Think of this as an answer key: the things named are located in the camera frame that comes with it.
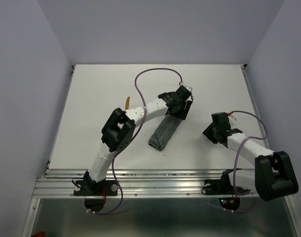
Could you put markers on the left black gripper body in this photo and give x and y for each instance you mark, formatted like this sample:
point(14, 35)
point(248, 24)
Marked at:
point(181, 112)

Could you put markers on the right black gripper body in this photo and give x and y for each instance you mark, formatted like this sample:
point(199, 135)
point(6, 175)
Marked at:
point(210, 133)

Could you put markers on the grey cloth napkin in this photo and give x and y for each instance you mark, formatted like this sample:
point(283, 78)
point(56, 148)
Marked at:
point(164, 132)

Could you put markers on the gold knife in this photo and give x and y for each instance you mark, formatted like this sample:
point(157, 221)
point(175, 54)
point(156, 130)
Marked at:
point(127, 103)

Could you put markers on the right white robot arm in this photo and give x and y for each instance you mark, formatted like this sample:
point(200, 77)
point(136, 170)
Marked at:
point(256, 169)

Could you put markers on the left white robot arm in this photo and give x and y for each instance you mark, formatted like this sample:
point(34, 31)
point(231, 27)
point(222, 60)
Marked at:
point(123, 126)

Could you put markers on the red object at corner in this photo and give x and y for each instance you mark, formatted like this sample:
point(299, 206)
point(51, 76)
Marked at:
point(39, 234)

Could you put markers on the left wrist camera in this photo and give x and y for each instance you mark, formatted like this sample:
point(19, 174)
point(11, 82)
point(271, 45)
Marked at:
point(187, 87)

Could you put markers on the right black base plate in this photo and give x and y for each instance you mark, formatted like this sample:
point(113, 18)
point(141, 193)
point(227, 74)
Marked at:
point(214, 187)

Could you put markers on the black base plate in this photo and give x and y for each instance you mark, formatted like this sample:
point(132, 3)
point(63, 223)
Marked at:
point(214, 187)
point(106, 188)

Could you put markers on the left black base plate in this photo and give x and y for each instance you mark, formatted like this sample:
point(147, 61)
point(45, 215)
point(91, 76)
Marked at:
point(106, 188)

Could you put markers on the aluminium mounting rail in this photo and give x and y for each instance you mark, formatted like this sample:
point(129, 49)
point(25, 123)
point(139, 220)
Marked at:
point(135, 183)

